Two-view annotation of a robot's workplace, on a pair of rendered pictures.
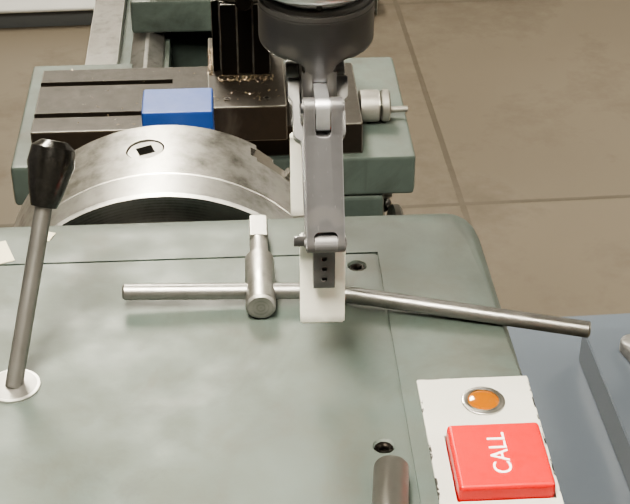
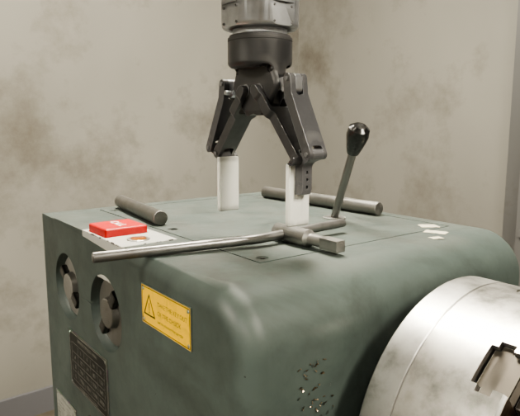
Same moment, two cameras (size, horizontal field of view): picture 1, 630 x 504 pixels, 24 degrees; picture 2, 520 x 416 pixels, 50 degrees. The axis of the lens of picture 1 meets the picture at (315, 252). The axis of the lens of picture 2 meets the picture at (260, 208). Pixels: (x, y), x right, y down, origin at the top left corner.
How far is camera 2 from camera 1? 154 cm
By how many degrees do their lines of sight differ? 127
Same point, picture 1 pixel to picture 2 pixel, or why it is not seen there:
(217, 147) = (512, 317)
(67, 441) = not seen: hidden behind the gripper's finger
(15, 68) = not seen: outside the picture
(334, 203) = (215, 128)
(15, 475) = not seen: hidden behind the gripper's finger
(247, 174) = (464, 325)
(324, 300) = (225, 195)
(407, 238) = (250, 270)
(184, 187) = (453, 284)
